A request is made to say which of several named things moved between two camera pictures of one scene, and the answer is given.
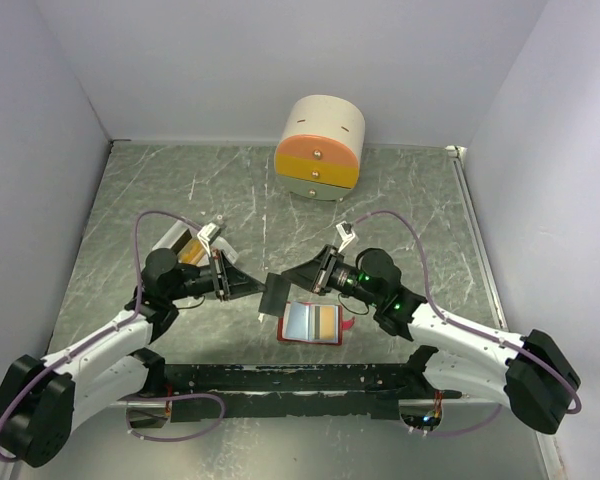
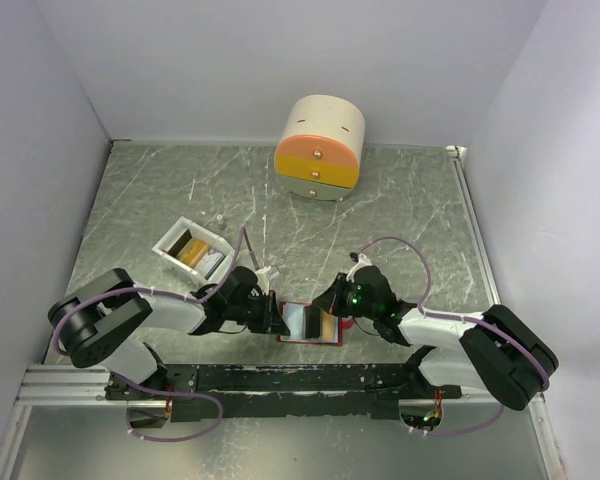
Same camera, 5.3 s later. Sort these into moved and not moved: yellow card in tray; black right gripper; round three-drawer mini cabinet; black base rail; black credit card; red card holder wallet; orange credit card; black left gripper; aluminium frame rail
Moved: black right gripper; black credit card; black left gripper
Not moved: round three-drawer mini cabinet; orange credit card; aluminium frame rail; black base rail; yellow card in tray; red card holder wallet
